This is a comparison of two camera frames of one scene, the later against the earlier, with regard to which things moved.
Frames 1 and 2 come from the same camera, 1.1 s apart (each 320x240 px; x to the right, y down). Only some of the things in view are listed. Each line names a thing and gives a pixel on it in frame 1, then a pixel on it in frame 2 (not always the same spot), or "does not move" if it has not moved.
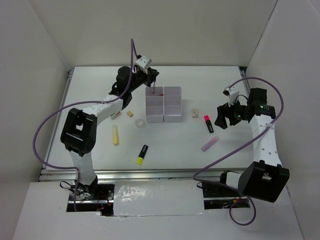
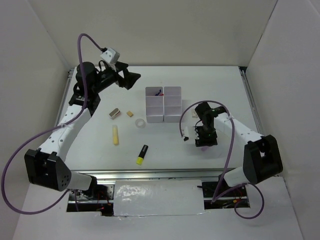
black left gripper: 151,74 -> 130,78
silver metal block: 113,117 does not move
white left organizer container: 154,104 does not move
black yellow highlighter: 139,159 does not move
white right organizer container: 172,104 does not move
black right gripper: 224,110 -> 201,141
